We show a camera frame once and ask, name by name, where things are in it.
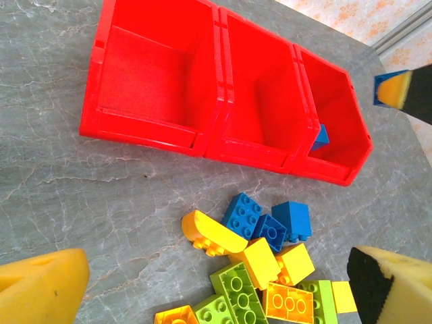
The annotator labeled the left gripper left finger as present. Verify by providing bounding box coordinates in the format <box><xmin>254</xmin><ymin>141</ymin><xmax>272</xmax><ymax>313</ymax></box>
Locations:
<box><xmin>0</xmin><ymin>248</ymin><xmax>90</xmax><ymax>324</ymax></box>

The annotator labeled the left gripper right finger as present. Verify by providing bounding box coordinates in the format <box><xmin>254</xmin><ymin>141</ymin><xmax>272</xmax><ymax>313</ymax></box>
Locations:
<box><xmin>347</xmin><ymin>245</ymin><xmax>432</xmax><ymax>324</ymax></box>

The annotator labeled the rounded yellow lego brick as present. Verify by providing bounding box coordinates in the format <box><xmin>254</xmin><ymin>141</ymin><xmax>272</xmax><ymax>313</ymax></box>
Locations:
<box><xmin>181</xmin><ymin>209</ymin><xmax>249</xmax><ymax>259</ymax></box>

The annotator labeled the red plastic bin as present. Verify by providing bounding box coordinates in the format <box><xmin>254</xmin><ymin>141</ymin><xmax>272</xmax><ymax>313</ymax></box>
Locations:
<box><xmin>79</xmin><ymin>0</ymin><xmax>223</xmax><ymax>158</ymax></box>
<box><xmin>288</xmin><ymin>43</ymin><xmax>374</xmax><ymax>187</ymax></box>
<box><xmin>204</xmin><ymin>6</ymin><xmax>320</xmax><ymax>175</ymax></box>

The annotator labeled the long orange lego brick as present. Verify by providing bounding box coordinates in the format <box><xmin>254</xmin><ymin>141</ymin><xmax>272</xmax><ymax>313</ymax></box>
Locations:
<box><xmin>262</xmin><ymin>281</ymin><xmax>315</xmax><ymax>321</ymax></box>

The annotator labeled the long green lego brick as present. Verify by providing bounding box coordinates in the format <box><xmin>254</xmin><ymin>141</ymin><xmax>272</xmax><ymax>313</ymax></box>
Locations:
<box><xmin>209</xmin><ymin>261</ymin><xmax>269</xmax><ymax>324</ymax></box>

